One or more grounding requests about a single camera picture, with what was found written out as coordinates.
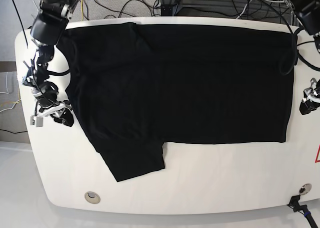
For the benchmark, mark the silver table grommet left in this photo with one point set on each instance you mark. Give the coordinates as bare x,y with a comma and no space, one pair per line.
92,197

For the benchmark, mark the aluminium frame post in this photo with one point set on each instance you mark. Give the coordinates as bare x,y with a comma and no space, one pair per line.
169,8

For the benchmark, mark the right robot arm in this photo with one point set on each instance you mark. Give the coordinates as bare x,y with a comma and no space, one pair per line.
47,28

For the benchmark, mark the red warning triangle sticker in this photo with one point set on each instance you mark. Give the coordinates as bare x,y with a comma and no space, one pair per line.
317,159

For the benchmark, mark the silver table grommet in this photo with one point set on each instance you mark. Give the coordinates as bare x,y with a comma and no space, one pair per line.
92,197
305,189

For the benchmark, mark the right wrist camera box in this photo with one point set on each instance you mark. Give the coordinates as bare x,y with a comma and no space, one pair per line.
36,121

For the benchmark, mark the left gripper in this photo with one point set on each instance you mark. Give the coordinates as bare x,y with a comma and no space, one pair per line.
311,96

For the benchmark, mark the silver table grommet right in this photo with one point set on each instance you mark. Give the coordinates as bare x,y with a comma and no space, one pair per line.
305,189

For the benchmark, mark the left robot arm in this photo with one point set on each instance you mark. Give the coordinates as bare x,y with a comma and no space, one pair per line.
307,13

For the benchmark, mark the black T-shirt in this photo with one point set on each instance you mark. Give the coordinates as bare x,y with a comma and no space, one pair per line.
136,87

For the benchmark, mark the black clamp with cable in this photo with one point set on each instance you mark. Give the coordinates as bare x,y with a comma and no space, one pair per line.
303,209

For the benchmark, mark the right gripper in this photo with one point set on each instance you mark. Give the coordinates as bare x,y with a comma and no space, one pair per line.
46,95

